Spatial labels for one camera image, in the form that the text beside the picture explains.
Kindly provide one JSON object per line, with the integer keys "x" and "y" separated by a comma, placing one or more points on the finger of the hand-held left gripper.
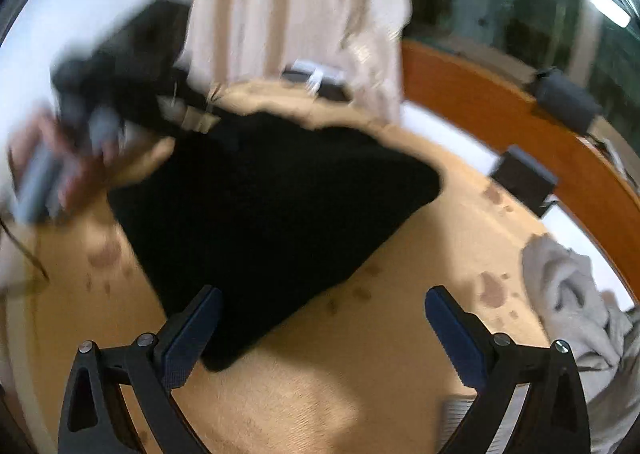
{"x": 192, "y": 116}

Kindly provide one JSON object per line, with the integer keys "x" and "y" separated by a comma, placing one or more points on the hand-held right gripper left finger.
{"x": 192, "y": 339}

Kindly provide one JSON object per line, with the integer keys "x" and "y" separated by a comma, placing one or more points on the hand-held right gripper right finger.
{"x": 452, "y": 336}

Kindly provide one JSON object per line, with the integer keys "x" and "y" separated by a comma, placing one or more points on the black sweater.
{"x": 275, "y": 224}

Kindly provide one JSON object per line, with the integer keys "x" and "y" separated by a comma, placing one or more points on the person's left hand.
{"x": 115, "y": 169}

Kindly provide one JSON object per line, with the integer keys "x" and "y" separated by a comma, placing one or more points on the paw print blanket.
{"x": 375, "y": 324}

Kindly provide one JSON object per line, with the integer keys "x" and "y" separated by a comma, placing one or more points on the white power strip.
{"x": 310, "y": 71}

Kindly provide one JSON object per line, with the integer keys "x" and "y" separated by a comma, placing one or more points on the light grey ribbed sweater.
{"x": 590, "y": 309}

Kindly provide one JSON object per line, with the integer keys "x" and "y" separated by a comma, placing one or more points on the cream curtain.
{"x": 300, "y": 9}

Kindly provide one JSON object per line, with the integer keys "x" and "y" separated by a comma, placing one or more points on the black box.
{"x": 525, "y": 179}

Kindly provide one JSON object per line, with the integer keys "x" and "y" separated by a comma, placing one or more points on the wooden window sill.
{"x": 475, "y": 84}

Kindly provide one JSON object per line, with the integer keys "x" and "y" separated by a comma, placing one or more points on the dark grey box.
{"x": 567, "y": 99}

